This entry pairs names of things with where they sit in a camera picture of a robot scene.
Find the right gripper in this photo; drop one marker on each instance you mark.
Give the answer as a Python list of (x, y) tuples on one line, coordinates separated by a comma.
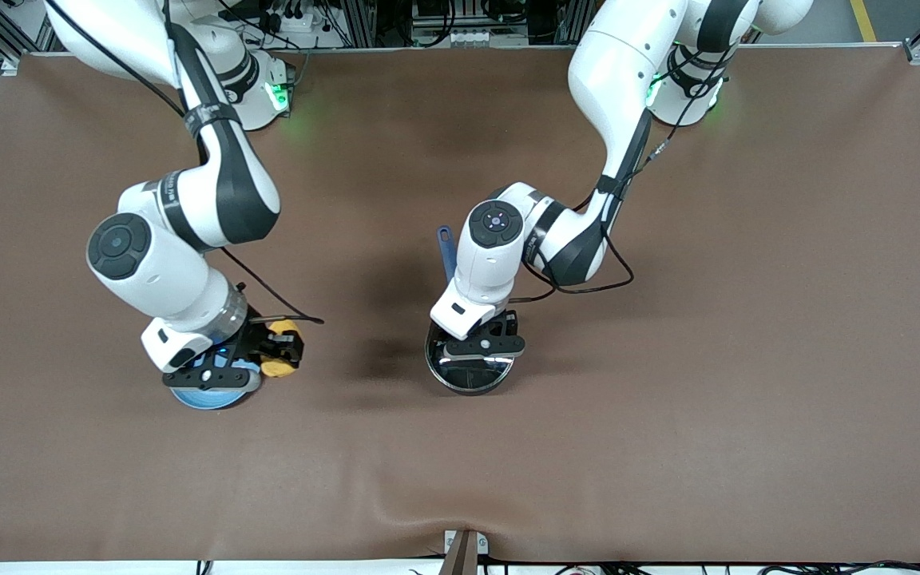
[(255, 333)]

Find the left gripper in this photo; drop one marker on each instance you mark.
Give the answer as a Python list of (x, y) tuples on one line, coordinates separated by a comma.
[(505, 325)]

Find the yellow potato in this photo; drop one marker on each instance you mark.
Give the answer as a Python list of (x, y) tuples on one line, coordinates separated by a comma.
[(276, 370)]

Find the glass lid with blue knob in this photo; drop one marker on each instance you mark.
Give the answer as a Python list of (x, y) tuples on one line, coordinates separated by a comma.
[(472, 377)]

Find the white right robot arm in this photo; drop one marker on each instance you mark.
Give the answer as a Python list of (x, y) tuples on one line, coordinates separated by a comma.
[(164, 271)]

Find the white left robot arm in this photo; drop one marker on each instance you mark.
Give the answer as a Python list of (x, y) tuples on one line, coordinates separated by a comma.
[(620, 72)]

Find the blue plate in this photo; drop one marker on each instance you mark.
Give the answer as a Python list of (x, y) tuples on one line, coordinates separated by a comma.
[(212, 399)]

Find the brown table mat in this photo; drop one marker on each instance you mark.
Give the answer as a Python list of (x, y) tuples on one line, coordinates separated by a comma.
[(460, 479)]

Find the white power strip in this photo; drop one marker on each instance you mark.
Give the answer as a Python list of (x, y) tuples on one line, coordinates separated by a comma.
[(300, 22)]

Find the metal bracket with brown wedge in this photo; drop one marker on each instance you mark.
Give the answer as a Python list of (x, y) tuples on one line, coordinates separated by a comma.
[(461, 559)]

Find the metal table corner bracket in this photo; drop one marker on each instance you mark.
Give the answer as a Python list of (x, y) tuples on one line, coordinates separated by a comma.
[(10, 65), (918, 53)]

